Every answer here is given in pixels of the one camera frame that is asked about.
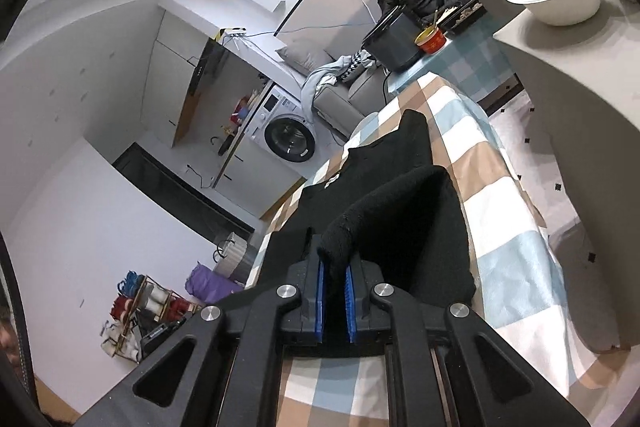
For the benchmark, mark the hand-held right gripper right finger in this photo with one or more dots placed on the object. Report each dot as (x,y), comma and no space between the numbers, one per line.
(351,307)

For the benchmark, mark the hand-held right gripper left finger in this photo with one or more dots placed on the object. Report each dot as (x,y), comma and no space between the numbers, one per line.
(320,302)

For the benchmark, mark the black knit sweater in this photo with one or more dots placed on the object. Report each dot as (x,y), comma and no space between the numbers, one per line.
(400,232)

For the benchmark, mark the woven laundry basket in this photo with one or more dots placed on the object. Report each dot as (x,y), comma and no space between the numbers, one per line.
(234,257)

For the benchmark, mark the purple bag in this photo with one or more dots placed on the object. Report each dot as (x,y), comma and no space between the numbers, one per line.
(212,284)

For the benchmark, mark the white washing machine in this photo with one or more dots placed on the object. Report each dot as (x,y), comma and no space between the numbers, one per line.
(290,139)

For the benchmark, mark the brown blue plaid tablecloth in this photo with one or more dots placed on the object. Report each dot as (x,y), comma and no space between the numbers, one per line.
(510,257)

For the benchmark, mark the kitchen counter cabinet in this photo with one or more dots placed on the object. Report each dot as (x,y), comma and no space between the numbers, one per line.
(240,152)

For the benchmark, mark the wooden shoe rack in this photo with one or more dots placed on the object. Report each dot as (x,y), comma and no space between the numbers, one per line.
(145,312)

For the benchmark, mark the black faucet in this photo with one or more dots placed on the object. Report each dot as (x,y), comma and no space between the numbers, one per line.
(220,146)

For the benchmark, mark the red box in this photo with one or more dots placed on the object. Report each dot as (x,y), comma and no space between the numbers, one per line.
(232,122)

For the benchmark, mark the grey sofa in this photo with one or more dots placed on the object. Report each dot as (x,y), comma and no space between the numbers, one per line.
(360,89)

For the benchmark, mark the light blue blanket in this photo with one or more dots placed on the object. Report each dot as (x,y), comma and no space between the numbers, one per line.
(320,79)

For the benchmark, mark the houndstooth cushion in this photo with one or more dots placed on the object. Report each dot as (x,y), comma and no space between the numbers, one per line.
(356,64)

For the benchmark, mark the grey pillow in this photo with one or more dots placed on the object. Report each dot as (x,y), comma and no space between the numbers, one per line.
(305,57)

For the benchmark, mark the black range hood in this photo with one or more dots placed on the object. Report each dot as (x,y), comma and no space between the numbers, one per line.
(207,67)

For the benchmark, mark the black electric pot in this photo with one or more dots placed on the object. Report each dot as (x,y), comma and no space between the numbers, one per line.
(395,44)

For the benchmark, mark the red bowl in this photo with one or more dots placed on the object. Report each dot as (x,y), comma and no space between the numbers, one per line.
(431,41)

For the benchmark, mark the black food tray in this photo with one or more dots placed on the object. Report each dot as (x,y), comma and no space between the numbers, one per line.
(465,14)

